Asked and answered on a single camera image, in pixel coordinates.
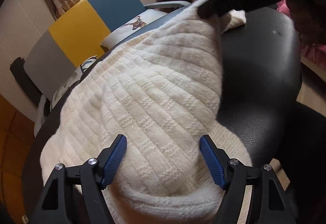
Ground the cream knitted sweater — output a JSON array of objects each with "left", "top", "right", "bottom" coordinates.
[{"left": 40, "top": 0, "right": 251, "bottom": 223}]

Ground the white deer print pillow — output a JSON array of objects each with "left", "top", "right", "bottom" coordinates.
[{"left": 101, "top": 9, "right": 167, "bottom": 50}]

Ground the patterned cat print pillow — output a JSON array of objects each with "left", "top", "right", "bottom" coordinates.
[{"left": 50, "top": 55, "right": 97, "bottom": 110}]

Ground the grey yellow blue sofa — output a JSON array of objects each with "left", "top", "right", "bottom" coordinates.
[{"left": 24, "top": 0, "right": 188, "bottom": 100}]

